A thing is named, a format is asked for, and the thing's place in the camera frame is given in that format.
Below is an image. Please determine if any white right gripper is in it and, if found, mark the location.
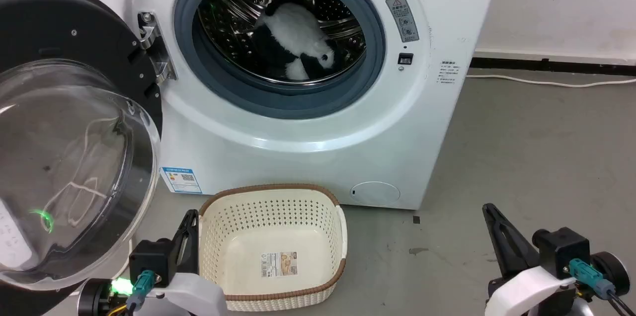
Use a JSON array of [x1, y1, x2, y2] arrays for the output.
[[482, 203, 578, 316]]

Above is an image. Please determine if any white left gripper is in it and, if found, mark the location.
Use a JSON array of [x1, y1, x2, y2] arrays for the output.
[[147, 210, 229, 316]]

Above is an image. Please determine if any white front-load washing machine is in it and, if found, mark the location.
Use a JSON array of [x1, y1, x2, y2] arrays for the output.
[[52, 0, 505, 211]]

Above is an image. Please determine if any chrome door hinge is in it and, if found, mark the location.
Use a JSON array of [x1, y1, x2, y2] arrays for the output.
[[138, 12, 178, 83]]

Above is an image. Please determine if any black round door, clear glass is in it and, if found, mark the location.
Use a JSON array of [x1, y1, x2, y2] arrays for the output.
[[0, 0, 163, 292]]

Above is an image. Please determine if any cream perforated laundry basket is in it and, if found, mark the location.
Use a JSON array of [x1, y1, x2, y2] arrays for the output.
[[198, 184, 348, 312]]

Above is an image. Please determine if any blue energy label sticker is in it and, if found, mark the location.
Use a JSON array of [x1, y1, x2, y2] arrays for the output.
[[160, 167, 203, 194]]

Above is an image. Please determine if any paper product label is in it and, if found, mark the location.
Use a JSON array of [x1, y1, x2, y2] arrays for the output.
[[261, 251, 298, 278]]

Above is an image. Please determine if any round white filter cover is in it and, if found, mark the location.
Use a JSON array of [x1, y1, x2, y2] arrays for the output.
[[349, 181, 401, 206]]

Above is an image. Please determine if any black baseboard strip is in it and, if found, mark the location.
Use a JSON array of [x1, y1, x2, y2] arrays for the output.
[[470, 57, 636, 77]]

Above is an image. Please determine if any stainless steel perforated drum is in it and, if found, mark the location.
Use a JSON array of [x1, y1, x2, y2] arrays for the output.
[[198, 0, 367, 83]]

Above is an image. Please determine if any black and white panda plush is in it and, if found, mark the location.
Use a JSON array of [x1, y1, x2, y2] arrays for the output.
[[251, 2, 341, 81]]

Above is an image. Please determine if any grey warning sticker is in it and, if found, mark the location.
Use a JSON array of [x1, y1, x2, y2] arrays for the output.
[[386, 0, 419, 43]]

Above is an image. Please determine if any teal left cable connector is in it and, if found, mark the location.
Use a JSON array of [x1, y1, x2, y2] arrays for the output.
[[126, 270, 156, 308]]

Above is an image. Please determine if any teal cable connector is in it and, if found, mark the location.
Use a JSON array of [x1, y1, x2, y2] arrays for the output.
[[568, 258, 617, 300], [126, 270, 156, 308]]

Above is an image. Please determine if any teal right cable connector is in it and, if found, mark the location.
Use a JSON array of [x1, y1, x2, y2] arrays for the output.
[[568, 258, 617, 300]]

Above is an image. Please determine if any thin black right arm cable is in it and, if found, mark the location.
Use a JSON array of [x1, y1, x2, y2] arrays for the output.
[[606, 290, 636, 316]]

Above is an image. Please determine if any white cable on floor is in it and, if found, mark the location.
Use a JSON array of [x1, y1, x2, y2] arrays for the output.
[[466, 74, 636, 88]]

